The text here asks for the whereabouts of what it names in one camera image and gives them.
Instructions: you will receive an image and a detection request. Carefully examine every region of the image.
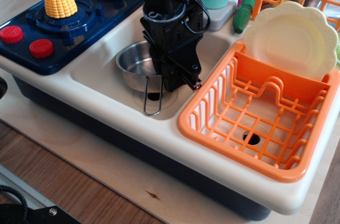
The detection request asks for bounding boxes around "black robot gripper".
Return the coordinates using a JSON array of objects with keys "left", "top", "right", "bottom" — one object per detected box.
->
[{"left": 141, "top": 0, "right": 210, "bottom": 92}]

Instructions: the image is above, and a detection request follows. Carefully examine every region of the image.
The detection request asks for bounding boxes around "stainless steel pan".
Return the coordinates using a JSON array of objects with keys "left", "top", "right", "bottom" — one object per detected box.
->
[{"left": 116, "top": 41, "right": 164, "bottom": 116}]

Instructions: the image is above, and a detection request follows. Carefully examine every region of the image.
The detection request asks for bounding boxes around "cream toy sink unit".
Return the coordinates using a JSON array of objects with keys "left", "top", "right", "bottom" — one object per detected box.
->
[{"left": 1, "top": 8, "right": 339, "bottom": 220}]

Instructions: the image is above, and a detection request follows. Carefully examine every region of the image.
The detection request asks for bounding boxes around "orange plastic drying rack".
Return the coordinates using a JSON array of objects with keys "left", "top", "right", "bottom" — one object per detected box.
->
[{"left": 178, "top": 40, "right": 339, "bottom": 183}]

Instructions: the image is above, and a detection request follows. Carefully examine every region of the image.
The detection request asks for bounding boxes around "grey toy faucet base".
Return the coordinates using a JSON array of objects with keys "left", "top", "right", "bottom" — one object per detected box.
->
[{"left": 208, "top": 0, "right": 239, "bottom": 31}]

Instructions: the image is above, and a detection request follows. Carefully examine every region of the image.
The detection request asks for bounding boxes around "green toy cucumber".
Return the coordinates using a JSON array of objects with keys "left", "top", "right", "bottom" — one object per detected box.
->
[{"left": 233, "top": 0, "right": 255, "bottom": 34}]

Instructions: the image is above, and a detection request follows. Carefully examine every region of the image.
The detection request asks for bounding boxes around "yellow toy corn cob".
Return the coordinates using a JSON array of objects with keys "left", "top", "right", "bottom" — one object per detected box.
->
[{"left": 45, "top": 0, "right": 78, "bottom": 19}]

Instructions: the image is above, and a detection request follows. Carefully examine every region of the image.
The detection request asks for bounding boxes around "navy blue toy stove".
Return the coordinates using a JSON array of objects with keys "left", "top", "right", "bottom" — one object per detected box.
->
[{"left": 1, "top": 0, "right": 143, "bottom": 75}]

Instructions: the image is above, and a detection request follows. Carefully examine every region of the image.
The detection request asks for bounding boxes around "red stove knob front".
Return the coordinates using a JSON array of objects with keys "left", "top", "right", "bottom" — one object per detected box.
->
[{"left": 29, "top": 39, "right": 54, "bottom": 58}]

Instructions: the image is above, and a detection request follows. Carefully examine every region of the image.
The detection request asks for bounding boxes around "red stove knob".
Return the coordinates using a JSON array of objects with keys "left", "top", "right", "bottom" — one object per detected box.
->
[
  {"left": 29, "top": 39, "right": 54, "bottom": 58},
  {"left": 0, "top": 25, "right": 24, "bottom": 44}
]

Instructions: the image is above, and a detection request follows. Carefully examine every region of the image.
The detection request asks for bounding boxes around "cream scalloped toy plate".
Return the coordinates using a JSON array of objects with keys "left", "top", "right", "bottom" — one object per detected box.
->
[{"left": 244, "top": 1, "right": 338, "bottom": 81}]

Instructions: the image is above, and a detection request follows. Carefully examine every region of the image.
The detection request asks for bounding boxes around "red stove knob rear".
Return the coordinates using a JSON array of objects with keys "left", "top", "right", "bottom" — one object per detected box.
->
[{"left": 0, "top": 25, "right": 24, "bottom": 44}]

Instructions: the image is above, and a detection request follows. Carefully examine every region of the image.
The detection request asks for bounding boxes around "black bracket with screw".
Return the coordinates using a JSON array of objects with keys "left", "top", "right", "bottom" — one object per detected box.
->
[{"left": 19, "top": 206, "right": 81, "bottom": 224}]

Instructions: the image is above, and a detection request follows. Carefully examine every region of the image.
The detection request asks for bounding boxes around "black braided cable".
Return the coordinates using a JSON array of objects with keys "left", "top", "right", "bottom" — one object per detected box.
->
[{"left": 0, "top": 184, "right": 28, "bottom": 224}]

